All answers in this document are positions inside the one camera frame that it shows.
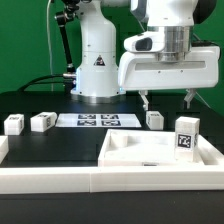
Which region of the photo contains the white sheet with fiducial markers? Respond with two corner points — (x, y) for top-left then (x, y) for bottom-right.
(56, 113), (141, 128)

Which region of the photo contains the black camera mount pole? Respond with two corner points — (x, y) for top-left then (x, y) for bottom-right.
(54, 0), (81, 79)

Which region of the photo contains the white thin cable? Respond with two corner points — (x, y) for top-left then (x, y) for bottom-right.
(46, 0), (56, 92)

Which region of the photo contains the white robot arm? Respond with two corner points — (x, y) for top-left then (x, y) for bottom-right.
(67, 0), (220, 103)

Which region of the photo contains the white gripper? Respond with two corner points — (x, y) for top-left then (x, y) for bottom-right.
(118, 46), (220, 111)

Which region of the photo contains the white square table top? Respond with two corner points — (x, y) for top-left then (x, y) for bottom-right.
(98, 129), (224, 167)

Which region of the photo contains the black cable bundle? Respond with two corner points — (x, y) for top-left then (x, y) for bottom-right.
(16, 73), (77, 92)

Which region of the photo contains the white workspace frame wall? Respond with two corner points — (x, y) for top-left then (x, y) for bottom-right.
(0, 138), (224, 194)

